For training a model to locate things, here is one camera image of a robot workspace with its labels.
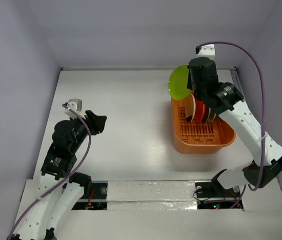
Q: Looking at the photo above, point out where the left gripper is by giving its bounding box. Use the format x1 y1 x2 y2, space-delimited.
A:
71 109 106 152

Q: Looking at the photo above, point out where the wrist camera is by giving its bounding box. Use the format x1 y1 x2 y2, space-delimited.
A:
195 44 215 60
62 98 83 119

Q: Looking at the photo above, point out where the orange plate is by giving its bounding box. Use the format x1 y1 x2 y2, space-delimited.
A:
194 99 206 123

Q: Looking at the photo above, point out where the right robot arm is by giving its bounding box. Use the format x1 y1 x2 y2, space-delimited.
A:
188 57 282 196

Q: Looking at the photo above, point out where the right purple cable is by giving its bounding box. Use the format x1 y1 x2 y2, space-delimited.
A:
198 41 268 210

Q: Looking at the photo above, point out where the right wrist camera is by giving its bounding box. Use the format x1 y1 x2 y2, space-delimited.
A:
195 44 215 60

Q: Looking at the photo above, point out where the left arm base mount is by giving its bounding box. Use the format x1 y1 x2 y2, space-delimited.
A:
72 181 108 211

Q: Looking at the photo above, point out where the purple cable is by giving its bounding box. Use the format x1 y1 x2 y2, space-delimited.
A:
198 41 268 210
7 104 91 240

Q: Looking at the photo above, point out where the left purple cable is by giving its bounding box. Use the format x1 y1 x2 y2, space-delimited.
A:
7 104 91 240

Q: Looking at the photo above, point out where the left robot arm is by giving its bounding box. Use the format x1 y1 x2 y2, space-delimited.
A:
7 107 107 240

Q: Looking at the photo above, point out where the aluminium rail right side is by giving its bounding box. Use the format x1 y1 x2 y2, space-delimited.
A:
230 67 270 177

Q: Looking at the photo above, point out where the brown rimmed plate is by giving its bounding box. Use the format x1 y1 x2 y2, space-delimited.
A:
206 108 216 123

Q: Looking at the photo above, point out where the orange dish rack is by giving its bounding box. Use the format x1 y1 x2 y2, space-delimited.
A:
171 99 236 154

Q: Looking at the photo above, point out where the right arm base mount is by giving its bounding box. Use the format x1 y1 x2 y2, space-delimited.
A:
193 181 244 210

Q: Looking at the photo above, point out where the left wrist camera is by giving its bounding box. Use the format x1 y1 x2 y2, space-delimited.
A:
62 98 83 119

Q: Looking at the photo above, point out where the cream plate with ink drawing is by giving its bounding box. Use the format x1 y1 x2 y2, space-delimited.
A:
184 94 196 123

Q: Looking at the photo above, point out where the green plate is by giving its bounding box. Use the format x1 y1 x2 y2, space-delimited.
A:
168 64 191 101

